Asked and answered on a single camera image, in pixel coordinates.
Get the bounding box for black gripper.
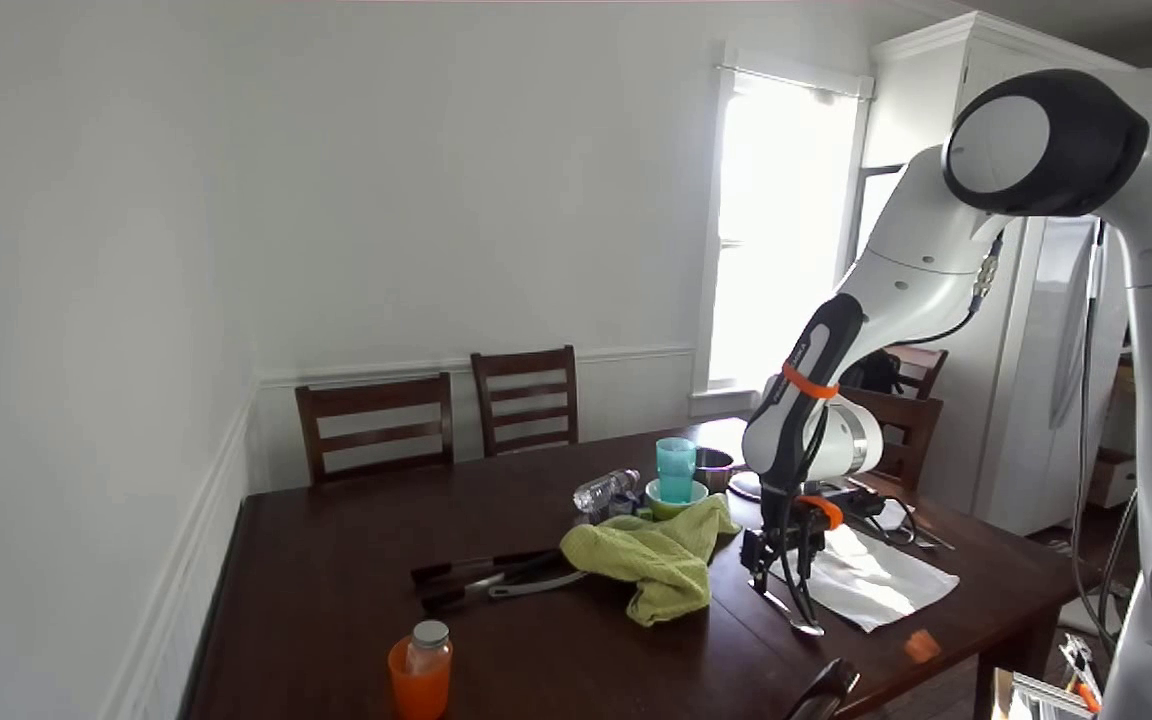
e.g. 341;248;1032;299
742;487;828;639

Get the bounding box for white paper towel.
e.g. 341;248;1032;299
788;526;958;630

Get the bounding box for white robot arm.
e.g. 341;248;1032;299
739;67;1152;720

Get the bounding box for chair back at front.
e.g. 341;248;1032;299
782;659;859;720

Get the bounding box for yellow-green cloth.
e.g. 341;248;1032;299
560;495;732;627

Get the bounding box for small orange object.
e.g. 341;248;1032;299
903;627;940;663

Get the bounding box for teal bowl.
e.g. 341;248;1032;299
644;479;706;515

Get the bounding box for teal plastic cup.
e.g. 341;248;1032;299
655;436;694;479

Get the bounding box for silver metal pot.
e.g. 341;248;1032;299
570;466;639;519

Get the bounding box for white refrigerator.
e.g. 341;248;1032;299
920;216;1128;536

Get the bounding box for right dark wooden chair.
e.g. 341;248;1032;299
472;343;578;455

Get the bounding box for dark wooden chair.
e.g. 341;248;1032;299
472;343;578;455
294;372;453;483

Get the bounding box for orange juice bottle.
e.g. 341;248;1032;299
389;618;453;720

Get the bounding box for left dark wooden chair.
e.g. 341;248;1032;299
294;372;453;483

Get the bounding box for window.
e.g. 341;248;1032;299
702;67;863;391

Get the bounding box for white upper cabinet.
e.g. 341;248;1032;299
863;11;1111;168

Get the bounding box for dark pan with handle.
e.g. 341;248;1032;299
694;446;739;487

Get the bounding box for black-handled tongs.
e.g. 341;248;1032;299
412;549;578;615

